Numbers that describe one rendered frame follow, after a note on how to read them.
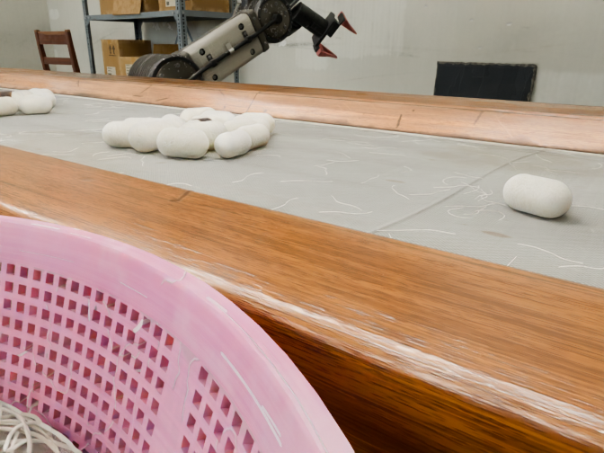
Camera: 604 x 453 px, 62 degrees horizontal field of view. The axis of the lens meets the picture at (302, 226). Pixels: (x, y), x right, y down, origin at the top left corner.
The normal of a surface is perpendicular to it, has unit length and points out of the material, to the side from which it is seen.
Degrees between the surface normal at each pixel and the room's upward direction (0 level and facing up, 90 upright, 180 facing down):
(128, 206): 0
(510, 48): 92
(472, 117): 45
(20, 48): 90
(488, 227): 0
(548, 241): 0
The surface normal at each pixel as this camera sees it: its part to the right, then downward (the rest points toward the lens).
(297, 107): -0.41, -0.47
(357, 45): -0.66, 0.25
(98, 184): 0.01, -0.94
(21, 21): 0.75, 0.22
